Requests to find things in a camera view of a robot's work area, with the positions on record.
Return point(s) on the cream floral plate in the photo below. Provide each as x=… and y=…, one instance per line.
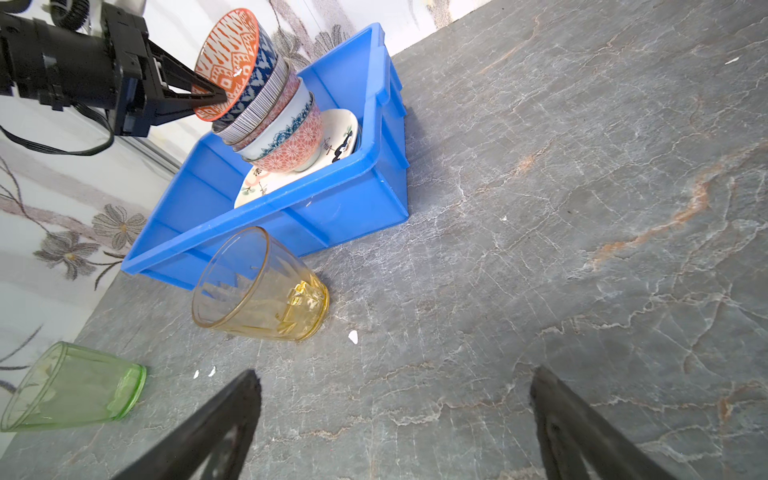
x=342, y=133

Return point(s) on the blue floral bowl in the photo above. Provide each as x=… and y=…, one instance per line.
x=281, y=128

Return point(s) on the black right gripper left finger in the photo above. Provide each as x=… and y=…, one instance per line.
x=213, y=443

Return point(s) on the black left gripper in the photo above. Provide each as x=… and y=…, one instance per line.
x=115, y=71

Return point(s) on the orange patterned bowl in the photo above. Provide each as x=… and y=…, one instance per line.
x=227, y=59

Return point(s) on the amber glass cup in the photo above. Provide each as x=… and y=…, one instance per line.
x=255, y=287

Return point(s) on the red bowl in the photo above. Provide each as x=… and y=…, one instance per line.
x=270, y=74

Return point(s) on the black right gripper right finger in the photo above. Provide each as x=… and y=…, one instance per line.
x=574, y=438

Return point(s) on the green glass cup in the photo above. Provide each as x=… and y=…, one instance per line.
x=72, y=386

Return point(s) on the blue plastic bin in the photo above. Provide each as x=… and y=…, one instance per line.
x=353, y=197

